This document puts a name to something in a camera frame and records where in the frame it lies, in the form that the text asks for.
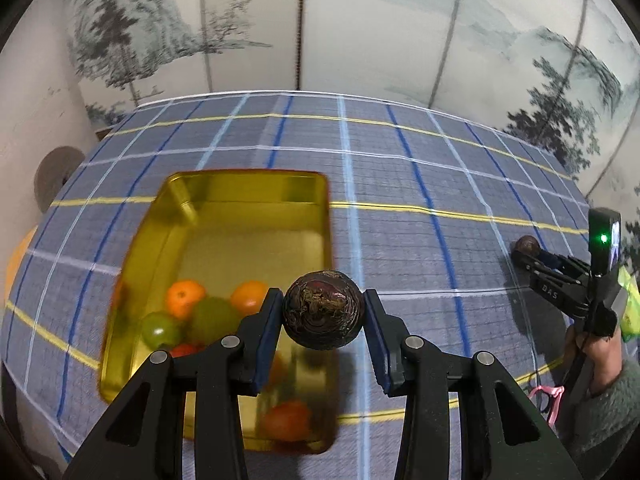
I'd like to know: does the person's right forearm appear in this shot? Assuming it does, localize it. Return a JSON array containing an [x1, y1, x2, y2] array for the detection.
[[560, 360, 640, 480]]

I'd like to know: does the green tomato with calyx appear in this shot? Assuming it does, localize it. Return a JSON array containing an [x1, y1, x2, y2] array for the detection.
[[141, 312, 183, 348]]

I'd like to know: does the person's right hand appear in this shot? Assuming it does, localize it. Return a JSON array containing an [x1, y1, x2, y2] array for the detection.
[[565, 330, 626, 396]]

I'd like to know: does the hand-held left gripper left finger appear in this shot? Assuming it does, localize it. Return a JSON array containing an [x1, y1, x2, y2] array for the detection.
[[62, 287, 285, 480]]

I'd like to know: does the red and gold tin box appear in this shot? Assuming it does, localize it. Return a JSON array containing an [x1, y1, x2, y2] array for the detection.
[[97, 170, 337, 456]]

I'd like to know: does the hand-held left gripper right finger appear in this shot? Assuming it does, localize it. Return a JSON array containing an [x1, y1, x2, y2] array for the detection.
[[363, 288, 583, 480]]

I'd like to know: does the pink strap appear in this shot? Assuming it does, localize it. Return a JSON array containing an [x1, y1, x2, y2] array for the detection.
[[529, 385, 566, 428]]

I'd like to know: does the smooth green tomato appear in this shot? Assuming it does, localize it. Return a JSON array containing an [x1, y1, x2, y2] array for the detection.
[[190, 296, 246, 346]]

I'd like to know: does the orange round object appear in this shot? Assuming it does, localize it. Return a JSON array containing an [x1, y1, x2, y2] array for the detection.
[[4, 225, 38, 301]]

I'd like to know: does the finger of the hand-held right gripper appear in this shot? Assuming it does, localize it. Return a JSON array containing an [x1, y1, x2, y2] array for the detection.
[[511, 251, 561, 288], [539, 254, 590, 273]]

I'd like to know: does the landscape painted folding screen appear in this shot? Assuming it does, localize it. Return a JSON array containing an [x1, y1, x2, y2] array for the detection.
[[62, 0, 640, 201]]

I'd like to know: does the orange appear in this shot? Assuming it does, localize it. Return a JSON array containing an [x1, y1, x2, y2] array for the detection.
[[165, 280, 207, 322], [230, 280, 270, 317]]

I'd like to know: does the green tissue pack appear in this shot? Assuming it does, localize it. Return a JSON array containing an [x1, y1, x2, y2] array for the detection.
[[617, 267, 640, 343]]

